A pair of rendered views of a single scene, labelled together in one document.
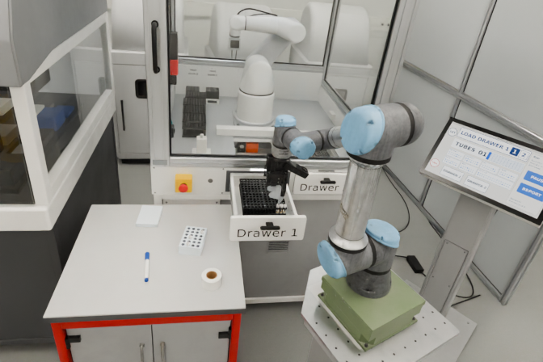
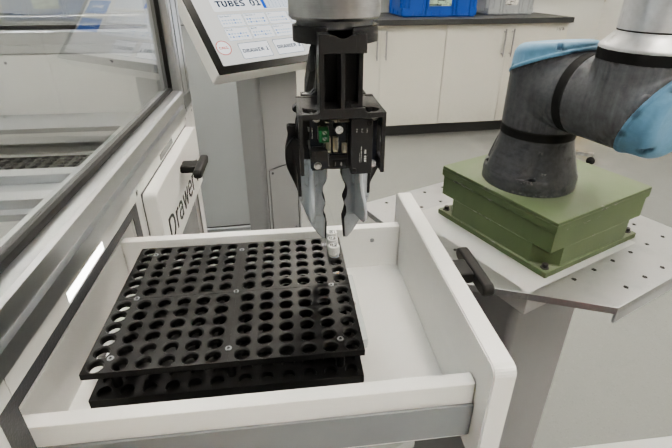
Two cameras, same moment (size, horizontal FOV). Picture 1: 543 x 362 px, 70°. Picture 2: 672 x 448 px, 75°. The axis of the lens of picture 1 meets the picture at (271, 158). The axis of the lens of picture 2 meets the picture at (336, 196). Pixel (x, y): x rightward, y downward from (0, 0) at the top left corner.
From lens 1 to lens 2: 1.44 m
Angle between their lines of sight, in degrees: 74
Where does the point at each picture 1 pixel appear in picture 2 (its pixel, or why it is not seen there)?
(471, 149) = (239, 3)
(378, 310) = (596, 177)
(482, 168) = (274, 22)
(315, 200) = not seen: hidden behind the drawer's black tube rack
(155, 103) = not seen: outside the picture
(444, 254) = (276, 191)
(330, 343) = (658, 272)
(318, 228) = not seen: hidden behind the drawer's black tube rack
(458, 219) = (271, 127)
